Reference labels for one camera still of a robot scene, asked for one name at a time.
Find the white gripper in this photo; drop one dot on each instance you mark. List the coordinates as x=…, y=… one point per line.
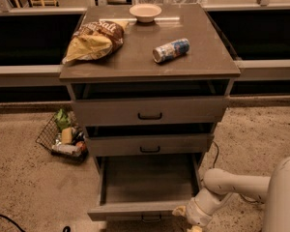
x=194, y=215

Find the grey bottom drawer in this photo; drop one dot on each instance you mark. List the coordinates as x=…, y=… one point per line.
x=146, y=188

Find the grey drawer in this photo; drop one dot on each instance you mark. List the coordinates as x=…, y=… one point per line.
x=149, y=139
x=149, y=102
x=146, y=188

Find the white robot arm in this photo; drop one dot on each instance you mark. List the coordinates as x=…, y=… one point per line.
x=220, y=185

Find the grey middle drawer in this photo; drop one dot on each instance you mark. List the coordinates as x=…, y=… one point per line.
x=149, y=139

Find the grey top drawer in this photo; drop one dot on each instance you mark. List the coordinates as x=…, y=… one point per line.
x=149, y=102

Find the grey drawer cabinet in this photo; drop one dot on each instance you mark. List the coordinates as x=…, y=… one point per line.
x=207, y=58

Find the yellow box in basket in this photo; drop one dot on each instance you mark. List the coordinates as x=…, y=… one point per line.
x=67, y=136

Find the green snack bag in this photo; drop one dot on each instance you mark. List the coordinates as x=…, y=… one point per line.
x=62, y=119

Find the blue white can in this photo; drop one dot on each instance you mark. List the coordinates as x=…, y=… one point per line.
x=170, y=51

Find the brown yellow chip bag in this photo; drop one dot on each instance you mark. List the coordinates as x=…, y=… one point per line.
x=95, y=40

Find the white ceramic bowl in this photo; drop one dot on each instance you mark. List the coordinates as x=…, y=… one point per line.
x=145, y=13

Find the black wire basket left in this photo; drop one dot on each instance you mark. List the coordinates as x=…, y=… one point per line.
x=50, y=138

